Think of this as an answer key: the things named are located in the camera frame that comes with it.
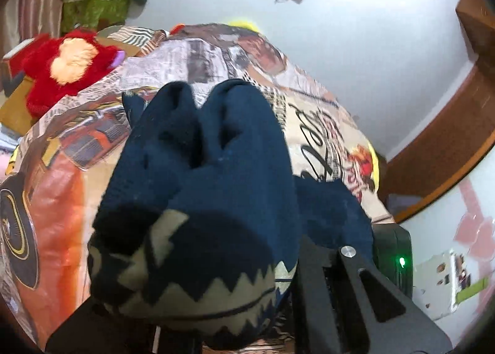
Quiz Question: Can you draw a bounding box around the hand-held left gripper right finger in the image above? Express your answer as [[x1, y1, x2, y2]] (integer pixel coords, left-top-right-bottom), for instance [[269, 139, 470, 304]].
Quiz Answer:
[[292, 238, 453, 354]]

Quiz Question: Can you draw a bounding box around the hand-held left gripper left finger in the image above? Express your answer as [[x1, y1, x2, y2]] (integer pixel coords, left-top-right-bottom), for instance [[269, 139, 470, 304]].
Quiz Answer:
[[45, 296, 204, 354]]

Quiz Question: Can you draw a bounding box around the navy patterned knit garment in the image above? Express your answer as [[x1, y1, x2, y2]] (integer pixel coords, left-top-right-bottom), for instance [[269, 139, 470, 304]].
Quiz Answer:
[[87, 79, 374, 351]]

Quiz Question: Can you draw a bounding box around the white cabinet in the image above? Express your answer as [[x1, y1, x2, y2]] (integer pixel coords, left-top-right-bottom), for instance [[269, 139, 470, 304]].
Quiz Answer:
[[387, 168, 495, 343]]

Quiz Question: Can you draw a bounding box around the pink paper sticker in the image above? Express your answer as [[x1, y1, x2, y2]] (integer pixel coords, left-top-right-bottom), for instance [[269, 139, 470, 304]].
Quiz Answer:
[[454, 178, 495, 252]]

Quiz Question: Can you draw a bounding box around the car printed bedsheet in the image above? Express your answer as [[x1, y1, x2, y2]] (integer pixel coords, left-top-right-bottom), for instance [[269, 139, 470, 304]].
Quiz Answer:
[[0, 23, 395, 343]]

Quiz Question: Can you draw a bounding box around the wooden board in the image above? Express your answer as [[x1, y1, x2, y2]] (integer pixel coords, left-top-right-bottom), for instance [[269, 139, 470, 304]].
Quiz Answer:
[[455, 0, 495, 69]]

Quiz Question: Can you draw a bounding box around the red plush toy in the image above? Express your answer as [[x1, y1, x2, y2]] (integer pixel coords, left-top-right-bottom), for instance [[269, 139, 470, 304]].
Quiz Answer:
[[21, 29, 126, 117]]

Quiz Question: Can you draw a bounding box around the yellow cloth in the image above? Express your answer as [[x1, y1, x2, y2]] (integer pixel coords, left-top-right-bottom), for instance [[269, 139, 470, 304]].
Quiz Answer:
[[226, 21, 260, 32]]

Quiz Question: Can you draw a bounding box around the zebra striped cloth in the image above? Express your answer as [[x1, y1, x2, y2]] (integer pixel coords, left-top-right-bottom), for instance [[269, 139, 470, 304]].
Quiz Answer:
[[97, 25, 157, 46]]

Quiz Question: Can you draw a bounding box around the green box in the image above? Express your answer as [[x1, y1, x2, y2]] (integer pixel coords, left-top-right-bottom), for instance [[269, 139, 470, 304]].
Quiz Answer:
[[62, 0, 130, 34]]

